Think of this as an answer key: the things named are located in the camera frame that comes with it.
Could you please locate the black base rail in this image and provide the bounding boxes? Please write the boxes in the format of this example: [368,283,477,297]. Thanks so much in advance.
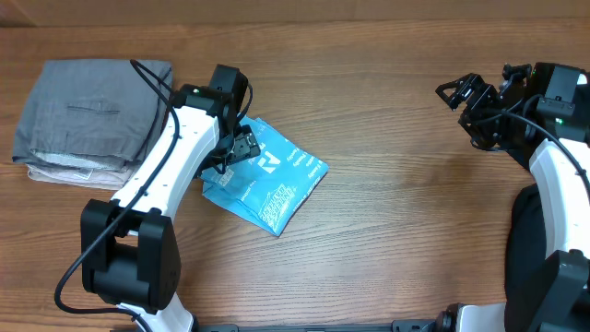
[198,319,435,332]

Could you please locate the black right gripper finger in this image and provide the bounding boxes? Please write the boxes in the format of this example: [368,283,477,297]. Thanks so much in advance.
[435,73,483,111]
[501,64,533,82]

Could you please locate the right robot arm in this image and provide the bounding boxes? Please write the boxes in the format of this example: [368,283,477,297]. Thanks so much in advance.
[425,62,589,331]

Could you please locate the black garment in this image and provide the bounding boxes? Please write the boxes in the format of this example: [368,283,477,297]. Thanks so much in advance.
[504,68,590,332]

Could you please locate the folded grey trousers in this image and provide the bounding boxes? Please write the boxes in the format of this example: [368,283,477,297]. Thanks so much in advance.
[12,59,172,172]

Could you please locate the folded beige garment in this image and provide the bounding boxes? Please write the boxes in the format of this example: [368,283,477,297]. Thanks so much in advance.
[28,164,137,191]

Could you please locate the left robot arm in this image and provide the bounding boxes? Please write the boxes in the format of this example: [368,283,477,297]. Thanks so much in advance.
[75,65,260,331]

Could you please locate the light blue printed t-shirt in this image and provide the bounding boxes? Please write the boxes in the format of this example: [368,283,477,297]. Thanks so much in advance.
[201,117,329,236]

